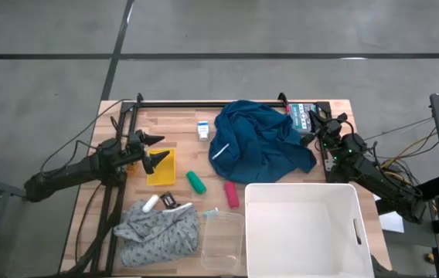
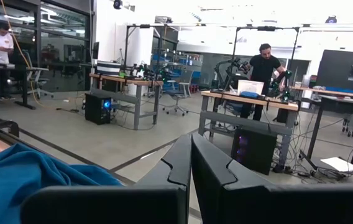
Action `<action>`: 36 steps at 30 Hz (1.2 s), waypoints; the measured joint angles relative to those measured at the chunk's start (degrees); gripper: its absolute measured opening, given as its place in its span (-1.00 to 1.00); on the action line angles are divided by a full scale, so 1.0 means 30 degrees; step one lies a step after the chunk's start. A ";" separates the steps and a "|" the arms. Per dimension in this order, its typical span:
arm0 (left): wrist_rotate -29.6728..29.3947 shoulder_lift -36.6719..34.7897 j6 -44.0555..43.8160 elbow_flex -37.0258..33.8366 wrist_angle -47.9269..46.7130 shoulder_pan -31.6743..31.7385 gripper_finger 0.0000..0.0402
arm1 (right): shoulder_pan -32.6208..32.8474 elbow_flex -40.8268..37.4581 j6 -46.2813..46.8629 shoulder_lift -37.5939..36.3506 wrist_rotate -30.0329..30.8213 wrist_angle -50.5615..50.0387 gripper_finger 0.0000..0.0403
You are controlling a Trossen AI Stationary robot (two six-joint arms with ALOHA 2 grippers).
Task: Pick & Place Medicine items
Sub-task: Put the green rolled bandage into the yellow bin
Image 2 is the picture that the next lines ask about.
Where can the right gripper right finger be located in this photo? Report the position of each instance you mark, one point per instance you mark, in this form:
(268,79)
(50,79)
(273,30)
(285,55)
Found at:
(257,205)

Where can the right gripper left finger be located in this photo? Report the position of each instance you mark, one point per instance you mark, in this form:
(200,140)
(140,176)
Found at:
(117,205)

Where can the blue cloth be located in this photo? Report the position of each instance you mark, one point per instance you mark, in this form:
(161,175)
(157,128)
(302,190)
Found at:
(24,174)

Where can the black computer tower purple light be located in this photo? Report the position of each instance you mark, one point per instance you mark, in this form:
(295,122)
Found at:
(254,152)

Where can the white paper sheet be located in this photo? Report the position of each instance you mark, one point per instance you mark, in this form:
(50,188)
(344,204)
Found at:
(339,164)

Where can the wooden-top grey workbench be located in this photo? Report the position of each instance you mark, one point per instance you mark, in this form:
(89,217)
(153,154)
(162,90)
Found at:
(226,118)
(137,102)

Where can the black computer tower blue light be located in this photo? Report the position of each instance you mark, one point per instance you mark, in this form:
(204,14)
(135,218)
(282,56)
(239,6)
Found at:
(97,109)

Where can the white box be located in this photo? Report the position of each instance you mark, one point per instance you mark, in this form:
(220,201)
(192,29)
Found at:
(251,86)

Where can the grey office chair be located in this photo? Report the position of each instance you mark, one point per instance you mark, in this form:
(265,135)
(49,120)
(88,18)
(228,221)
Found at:
(176,92)

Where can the black white striped bin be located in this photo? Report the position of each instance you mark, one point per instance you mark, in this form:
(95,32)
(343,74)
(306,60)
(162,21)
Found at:
(108,68)

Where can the black standing desk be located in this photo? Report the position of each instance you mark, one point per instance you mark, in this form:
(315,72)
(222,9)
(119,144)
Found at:
(24,87)

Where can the white office chair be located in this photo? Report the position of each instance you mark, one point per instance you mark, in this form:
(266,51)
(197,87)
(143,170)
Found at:
(36,74)

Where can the large black monitor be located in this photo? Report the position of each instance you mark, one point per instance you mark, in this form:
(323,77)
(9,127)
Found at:
(335,71)

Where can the black station gantry frame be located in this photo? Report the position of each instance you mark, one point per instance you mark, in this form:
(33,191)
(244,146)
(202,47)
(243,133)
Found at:
(126,46)
(266,28)

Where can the black ceiling camera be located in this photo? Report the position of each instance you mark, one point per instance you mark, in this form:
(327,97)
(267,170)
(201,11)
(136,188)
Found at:
(117,4)
(331,20)

